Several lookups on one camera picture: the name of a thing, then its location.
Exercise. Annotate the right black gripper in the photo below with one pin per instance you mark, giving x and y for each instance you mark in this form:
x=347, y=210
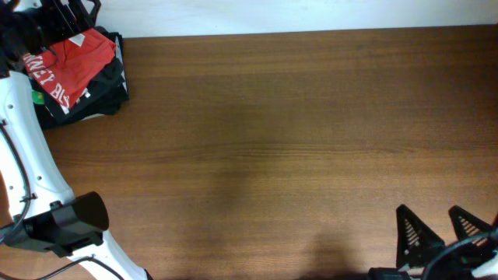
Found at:
x=461, y=258

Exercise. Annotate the black folded shirt white letters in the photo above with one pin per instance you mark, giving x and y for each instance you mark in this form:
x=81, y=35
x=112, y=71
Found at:
x=97, y=89

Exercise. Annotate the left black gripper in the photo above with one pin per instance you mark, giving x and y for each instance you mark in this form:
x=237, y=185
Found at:
x=68, y=26

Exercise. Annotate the black folded garment underneath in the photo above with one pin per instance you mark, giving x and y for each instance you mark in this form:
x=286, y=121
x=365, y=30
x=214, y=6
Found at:
x=78, y=113

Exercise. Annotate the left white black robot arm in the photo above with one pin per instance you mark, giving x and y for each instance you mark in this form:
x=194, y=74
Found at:
x=46, y=215

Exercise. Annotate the white green printed folded garment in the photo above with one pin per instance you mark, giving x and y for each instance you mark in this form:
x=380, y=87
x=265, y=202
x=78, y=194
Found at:
x=38, y=97

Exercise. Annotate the red orange t-shirt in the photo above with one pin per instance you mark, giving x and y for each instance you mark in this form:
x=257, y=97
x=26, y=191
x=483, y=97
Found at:
x=66, y=68

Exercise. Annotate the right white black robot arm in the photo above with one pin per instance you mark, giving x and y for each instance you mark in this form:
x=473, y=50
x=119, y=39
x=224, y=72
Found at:
x=393, y=274

